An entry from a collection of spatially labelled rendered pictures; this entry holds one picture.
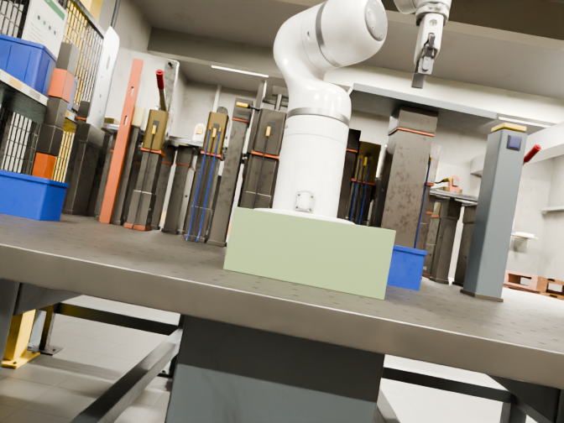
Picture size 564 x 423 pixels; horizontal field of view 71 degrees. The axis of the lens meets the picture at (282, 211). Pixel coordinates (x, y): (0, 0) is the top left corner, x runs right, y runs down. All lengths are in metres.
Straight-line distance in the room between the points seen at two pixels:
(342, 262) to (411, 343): 0.18
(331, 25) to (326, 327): 0.52
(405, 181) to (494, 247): 0.28
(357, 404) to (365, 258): 0.21
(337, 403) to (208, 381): 0.19
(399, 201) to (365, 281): 0.46
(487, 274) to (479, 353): 0.65
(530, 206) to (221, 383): 10.82
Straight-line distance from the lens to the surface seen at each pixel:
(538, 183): 11.40
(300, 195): 0.68
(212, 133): 1.16
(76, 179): 1.45
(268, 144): 1.05
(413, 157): 1.08
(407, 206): 1.06
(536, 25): 5.92
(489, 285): 1.16
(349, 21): 0.76
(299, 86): 0.75
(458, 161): 10.60
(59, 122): 1.37
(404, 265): 0.93
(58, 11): 1.87
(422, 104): 1.09
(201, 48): 7.96
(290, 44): 0.83
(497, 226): 1.16
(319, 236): 0.61
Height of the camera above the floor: 0.77
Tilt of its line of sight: 3 degrees up
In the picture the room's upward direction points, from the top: 11 degrees clockwise
